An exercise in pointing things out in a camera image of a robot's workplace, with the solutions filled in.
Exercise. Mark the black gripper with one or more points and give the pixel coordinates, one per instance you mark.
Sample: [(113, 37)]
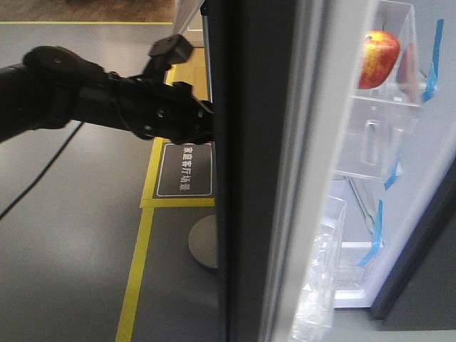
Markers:
[(152, 109)]

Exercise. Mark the grey fridge door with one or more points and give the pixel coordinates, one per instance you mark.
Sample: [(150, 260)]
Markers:
[(283, 78)]

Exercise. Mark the red yellow apple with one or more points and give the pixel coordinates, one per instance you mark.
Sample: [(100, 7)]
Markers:
[(380, 53)]

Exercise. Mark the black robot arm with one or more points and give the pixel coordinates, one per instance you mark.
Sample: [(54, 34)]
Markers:
[(53, 86)]

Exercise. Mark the grey fridge body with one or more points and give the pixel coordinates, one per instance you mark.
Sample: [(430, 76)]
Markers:
[(409, 219)]

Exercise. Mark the dark floor sign sticker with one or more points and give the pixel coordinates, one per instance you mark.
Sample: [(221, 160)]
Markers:
[(185, 171)]

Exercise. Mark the silver sign stand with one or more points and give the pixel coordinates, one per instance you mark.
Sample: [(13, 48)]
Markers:
[(203, 237)]

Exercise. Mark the clear upper door bin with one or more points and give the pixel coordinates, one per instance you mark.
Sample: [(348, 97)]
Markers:
[(381, 116)]

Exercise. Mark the clear door bin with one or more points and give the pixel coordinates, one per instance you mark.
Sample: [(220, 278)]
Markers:
[(314, 312), (381, 116)]

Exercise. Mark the yellow floor tape line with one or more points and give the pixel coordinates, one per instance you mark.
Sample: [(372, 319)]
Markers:
[(81, 258)]

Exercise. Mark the clear crisper drawer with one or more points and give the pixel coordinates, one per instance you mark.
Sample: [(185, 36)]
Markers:
[(352, 270)]

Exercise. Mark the clear middle door bin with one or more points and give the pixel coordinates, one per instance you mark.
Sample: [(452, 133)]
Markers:
[(314, 312)]

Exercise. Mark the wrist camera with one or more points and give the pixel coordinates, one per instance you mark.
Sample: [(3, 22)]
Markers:
[(165, 53)]

